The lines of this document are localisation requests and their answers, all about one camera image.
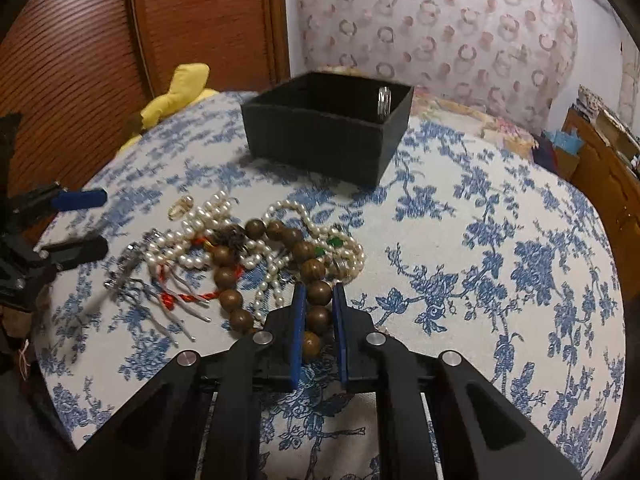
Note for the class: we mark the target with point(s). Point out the black storage box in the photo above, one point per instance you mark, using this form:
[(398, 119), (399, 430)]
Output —
[(310, 130)]

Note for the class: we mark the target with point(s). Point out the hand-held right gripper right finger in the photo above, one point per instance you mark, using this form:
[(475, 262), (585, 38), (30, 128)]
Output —
[(341, 330)]

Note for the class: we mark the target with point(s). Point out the green stone pendant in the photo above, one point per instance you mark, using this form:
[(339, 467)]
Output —
[(335, 243)]

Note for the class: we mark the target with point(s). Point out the cardboard box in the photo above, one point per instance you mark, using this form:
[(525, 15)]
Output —
[(612, 127)]

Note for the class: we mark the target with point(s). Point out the yellow plush toy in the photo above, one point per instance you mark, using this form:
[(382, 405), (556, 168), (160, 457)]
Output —
[(185, 85)]

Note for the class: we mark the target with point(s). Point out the navy bed sheet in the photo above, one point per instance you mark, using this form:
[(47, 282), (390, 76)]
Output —
[(550, 157)]

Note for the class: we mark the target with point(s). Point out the pile of papers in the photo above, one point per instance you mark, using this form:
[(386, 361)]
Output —
[(592, 100)]

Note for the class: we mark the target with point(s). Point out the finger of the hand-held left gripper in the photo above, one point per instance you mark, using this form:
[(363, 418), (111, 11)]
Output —
[(80, 250), (80, 198)]

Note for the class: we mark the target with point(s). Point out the wooden louvered wardrobe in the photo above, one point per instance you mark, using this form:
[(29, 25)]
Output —
[(75, 60)]

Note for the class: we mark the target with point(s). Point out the blue plastic bag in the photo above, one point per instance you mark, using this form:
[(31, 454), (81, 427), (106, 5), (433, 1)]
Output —
[(565, 141)]

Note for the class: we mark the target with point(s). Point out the wooden cabinet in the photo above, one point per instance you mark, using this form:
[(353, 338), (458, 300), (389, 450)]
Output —
[(600, 175)]

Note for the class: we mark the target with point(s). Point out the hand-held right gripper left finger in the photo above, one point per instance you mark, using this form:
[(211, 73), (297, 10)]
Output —
[(298, 330)]

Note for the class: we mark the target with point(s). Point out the blue floral blanket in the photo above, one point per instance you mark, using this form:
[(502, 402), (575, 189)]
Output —
[(475, 210)]

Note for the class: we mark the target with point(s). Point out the lace curtain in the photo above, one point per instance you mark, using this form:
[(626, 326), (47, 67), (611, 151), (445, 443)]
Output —
[(629, 80)]

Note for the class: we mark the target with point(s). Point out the silver bangle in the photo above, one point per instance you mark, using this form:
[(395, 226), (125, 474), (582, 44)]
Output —
[(383, 91)]

